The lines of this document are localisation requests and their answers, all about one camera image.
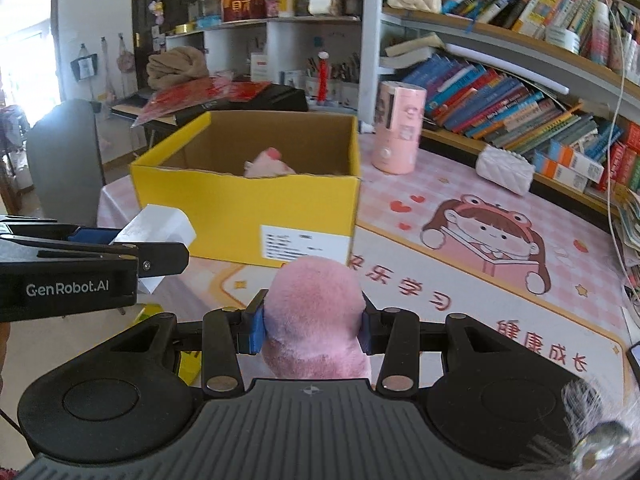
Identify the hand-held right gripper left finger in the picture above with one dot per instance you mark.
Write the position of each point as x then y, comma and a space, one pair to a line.
255, 330

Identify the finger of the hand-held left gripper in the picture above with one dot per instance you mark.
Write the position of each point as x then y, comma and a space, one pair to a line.
95, 236
162, 259

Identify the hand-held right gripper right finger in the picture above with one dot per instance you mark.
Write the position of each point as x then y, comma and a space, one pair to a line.
366, 332

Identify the white small box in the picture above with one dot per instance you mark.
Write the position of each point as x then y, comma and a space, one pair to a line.
160, 225

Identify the pink plush pig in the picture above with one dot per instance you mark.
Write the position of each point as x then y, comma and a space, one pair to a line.
315, 310

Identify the yellow cardboard box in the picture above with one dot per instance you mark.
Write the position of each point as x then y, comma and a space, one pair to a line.
225, 220

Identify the light pink plush toy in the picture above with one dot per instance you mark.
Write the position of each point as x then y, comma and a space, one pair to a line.
267, 165

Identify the small yellow block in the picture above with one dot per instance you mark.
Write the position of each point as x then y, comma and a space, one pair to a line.
190, 367

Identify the grey chair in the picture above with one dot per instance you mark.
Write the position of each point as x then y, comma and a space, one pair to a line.
65, 160

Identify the pink checkered tablecloth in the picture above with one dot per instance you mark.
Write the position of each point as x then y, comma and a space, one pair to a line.
450, 285

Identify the red plastic bag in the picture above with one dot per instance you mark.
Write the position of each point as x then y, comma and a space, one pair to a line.
200, 95

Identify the black tote bag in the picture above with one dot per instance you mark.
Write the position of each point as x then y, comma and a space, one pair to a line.
84, 65

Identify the pink hanging bag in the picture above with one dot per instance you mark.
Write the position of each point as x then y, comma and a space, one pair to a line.
125, 57

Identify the brown cloth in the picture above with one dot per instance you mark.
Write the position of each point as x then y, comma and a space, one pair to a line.
175, 67

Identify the black long box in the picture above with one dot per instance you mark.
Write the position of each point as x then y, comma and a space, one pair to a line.
280, 100

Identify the pink printed canister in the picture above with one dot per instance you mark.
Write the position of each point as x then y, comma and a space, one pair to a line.
397, 130

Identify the white quilted pouch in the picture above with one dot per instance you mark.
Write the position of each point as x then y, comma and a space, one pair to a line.
505, 170

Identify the white red label box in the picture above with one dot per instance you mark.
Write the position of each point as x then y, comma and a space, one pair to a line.
259, 67

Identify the white pen holder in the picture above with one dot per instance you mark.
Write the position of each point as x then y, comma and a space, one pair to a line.
345, 92

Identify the blue small box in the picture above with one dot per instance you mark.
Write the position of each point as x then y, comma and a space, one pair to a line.
207, 21

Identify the red hanging ornament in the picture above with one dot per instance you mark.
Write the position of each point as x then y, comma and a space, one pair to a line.
323, 77

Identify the dark wooden door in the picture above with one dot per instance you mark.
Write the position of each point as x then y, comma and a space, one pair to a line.
167, 0

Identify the orange white carton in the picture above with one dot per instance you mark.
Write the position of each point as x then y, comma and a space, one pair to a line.
577, 159
560, 174

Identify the shiny silver object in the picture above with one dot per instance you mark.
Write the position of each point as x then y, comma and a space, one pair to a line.
600, 440

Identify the row of colourful books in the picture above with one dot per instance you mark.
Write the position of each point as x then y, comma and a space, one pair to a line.
510, 110

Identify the black smartphone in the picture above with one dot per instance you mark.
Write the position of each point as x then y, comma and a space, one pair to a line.
634, 359

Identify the white bookshelf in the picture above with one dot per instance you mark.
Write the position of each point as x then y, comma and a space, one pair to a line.
367, 60

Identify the stack of papers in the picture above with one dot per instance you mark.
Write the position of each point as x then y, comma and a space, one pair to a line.
631, 250

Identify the white bottle yellow label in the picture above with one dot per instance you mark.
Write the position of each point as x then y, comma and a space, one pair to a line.
287, 2

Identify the old beige book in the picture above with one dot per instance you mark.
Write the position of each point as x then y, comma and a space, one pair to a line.
407, 50

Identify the red thick book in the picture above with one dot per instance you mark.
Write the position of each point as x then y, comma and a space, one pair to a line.
631, 142

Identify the white tape roll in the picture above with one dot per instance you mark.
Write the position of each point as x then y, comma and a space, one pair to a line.
562, 40

